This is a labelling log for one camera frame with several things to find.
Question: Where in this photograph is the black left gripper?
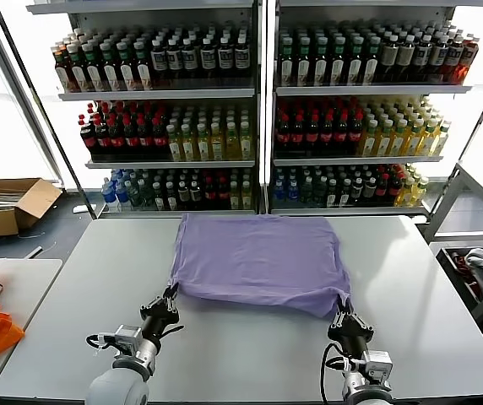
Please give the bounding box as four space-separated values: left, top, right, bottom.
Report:
139 285 181 338

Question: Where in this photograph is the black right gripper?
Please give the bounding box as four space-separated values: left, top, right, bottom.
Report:
328 297 373 358

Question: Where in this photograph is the purple T-shirt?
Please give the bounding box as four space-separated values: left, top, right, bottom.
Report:
168 213 352 320

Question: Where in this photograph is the red crumpled garment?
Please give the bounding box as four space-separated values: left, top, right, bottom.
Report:
450 251 481 296

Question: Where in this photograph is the yellow juice bottle green label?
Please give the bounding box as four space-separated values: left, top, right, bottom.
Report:
358 120 379 158
209 123 225 161
395 176 415 208
225 122 242 161
239 121 254 161
374 120 394 158
195 124 211 162
167 125 182 162
417 121 438 157
404 120 424 158
388 120 409 158
431 121 453 157
410 177 429 208
181 125 196 162

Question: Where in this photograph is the white side table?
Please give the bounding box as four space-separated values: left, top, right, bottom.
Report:
0 257 64 405

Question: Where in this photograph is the white strips bundle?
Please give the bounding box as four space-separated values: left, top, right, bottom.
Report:
0 190 30 211

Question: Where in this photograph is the grey metal shelf unit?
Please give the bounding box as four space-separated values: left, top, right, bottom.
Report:
266 0 483 219
25 0 264 220

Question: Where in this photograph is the dark tea bottle green label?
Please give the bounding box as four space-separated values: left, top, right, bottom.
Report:
329 36 347 87
134 40 153 91
117 40 136 91
312 36 330 87
278 36 296 87
100 41 119 92
363 36 382 87
67 44 85 93
84 44 102 93
347 36 365 87
295 36 312 87

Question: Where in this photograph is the dark drink bottle navy label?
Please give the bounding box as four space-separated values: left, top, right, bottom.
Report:
234 35 251 87
200 36 217 87
150 38 169 88
429 34 448 84
166 37 183 88
412 34 432 84
181 37 198 88
217 36 234 87

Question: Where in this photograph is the dark drink bottle beige label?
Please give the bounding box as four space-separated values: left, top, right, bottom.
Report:
395 35 416 84
379 35 399 84

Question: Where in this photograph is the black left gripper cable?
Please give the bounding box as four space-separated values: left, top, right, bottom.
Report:
156 322 186 338

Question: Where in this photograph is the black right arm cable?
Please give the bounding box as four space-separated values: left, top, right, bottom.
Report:
319 342 348 402

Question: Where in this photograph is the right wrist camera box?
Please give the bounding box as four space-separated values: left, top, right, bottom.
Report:
361 349 394 381

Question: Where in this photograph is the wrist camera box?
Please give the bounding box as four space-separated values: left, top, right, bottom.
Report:
361 349 394 381
97 323 144 351

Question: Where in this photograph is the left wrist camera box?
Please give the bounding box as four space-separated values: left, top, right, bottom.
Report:
97 323 144 351

